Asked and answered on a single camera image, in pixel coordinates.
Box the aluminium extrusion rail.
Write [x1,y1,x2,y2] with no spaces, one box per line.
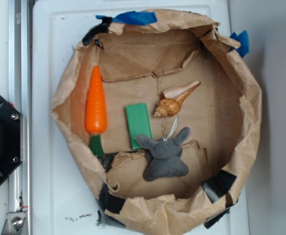
[1,0,35,235]

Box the green rectangular block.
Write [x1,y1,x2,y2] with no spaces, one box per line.
[125,103,152,150]

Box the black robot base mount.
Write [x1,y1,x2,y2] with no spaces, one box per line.
[0,95,22,186]

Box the blue tape piece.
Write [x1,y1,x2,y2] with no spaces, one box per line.
[230,30,250,58]
[95,11,157,26]

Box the blue tape piece top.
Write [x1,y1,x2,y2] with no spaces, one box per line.
[95,11,157,26]

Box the grey plush bunny toy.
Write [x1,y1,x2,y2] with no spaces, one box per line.
[136,127,191,182]

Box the orange plastic toy carrot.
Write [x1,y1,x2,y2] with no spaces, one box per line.
[85,66,107,158]

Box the blue tape piece right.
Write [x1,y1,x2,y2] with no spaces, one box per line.
[230,30,250,58]

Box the white plastic tray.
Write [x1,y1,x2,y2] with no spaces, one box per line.
[31,0,250,235]

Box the brown paper bag bin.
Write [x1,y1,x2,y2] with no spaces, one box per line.
[51,9,262,235]

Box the brown spiral conch shell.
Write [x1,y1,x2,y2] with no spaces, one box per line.
[153,81,201,118]

